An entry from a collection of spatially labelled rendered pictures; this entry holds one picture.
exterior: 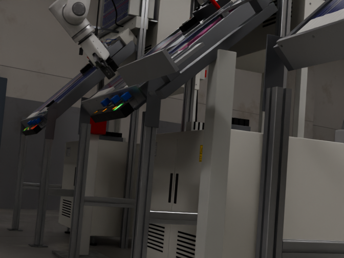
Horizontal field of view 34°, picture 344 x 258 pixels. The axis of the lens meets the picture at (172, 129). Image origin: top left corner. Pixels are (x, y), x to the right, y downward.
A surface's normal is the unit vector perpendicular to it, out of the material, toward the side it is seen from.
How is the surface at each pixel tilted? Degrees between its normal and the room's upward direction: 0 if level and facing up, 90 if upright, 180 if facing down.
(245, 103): 90
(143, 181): 90
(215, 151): 90
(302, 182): 90
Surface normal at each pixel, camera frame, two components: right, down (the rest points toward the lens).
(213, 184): 0.43, -0.04
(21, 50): 0.62, -0.02
